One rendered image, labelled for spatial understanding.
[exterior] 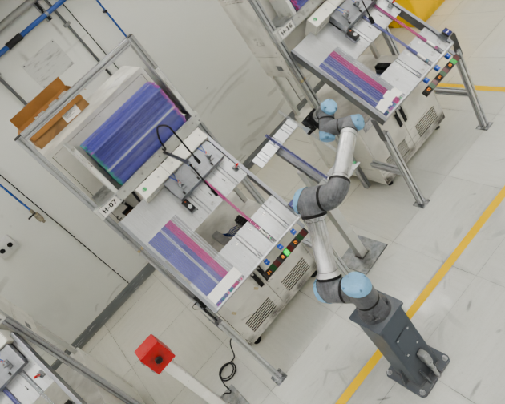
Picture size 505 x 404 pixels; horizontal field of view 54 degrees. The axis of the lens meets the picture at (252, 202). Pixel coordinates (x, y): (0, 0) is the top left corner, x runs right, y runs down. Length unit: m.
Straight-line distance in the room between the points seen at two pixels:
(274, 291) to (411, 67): 1.61
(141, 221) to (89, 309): 1.98
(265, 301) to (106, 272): 1.77
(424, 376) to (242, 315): 1.12
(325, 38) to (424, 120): 1.00
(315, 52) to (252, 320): 1.70
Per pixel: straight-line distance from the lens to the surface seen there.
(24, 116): 3.04
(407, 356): 2.54
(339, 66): 3.14
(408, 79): 3.20
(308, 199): 2.16
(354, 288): 2.18
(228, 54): 4.61
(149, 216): 2.77
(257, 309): 3.22
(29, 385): 2.86
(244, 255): 2.69
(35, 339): 2.97
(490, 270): 3.01
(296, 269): 3.29
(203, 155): 2.77
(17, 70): 4.06
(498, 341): 2.78
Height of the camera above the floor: 2.38
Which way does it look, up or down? 33 degrees down
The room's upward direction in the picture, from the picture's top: 39 degrees counter-clockwise
